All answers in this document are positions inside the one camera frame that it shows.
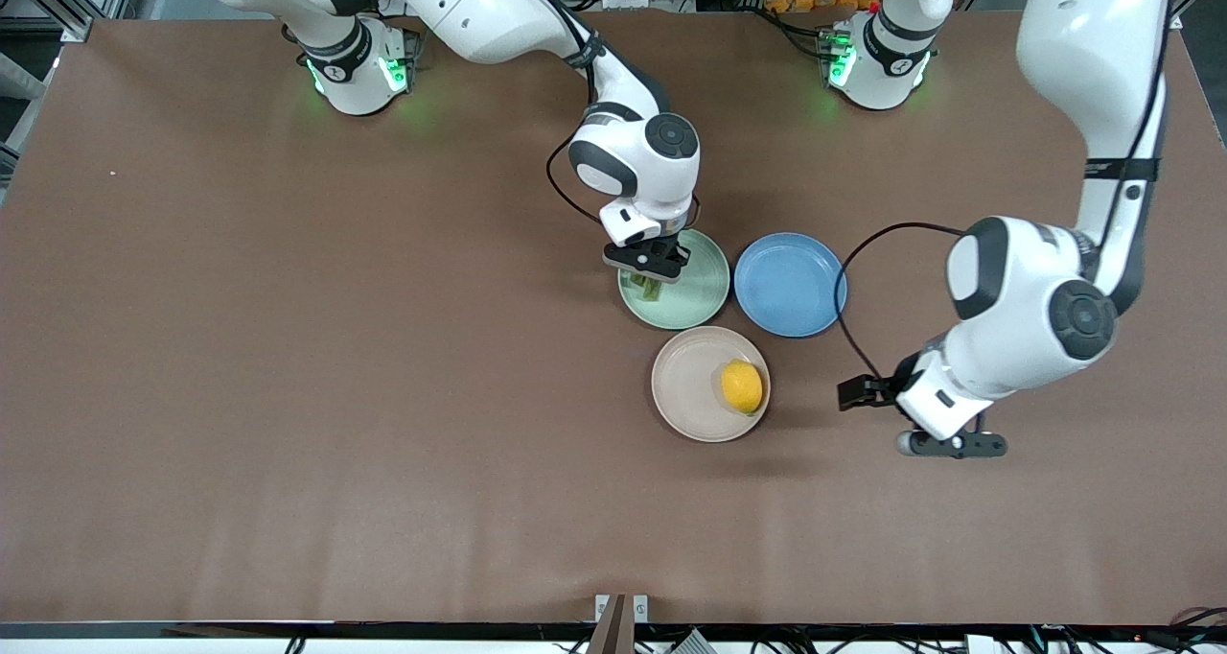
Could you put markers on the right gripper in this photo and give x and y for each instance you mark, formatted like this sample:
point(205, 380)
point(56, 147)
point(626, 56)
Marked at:
point(653, 288)

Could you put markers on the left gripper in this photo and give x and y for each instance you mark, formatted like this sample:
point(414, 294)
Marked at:
point(884, 389)

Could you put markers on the green lettuce leaf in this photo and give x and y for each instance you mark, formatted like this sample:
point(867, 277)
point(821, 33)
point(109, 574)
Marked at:
point(650, 290)

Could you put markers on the yellow lemon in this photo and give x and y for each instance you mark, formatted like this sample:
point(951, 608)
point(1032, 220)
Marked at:
point(742, 386)

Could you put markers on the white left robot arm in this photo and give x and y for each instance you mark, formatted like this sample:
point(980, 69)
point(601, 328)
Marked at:
point(1093, 50)

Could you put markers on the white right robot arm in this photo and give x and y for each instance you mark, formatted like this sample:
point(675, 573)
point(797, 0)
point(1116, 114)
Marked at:
point(479, 11)

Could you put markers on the light green plate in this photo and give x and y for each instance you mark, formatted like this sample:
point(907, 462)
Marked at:
point(695, 294)

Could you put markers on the blue plate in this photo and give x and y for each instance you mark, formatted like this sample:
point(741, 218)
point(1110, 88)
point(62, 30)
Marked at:
point(791, 285)

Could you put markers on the beige plate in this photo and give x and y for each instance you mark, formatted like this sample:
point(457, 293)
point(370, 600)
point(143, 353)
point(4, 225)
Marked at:
point(690, 385)

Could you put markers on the brown table cover sheet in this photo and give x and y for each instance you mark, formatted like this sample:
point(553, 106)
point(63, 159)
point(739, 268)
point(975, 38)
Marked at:
point(288, 462)

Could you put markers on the metal bracket with brown post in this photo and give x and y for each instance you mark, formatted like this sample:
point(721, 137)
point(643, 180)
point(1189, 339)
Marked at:
point(620, 620)

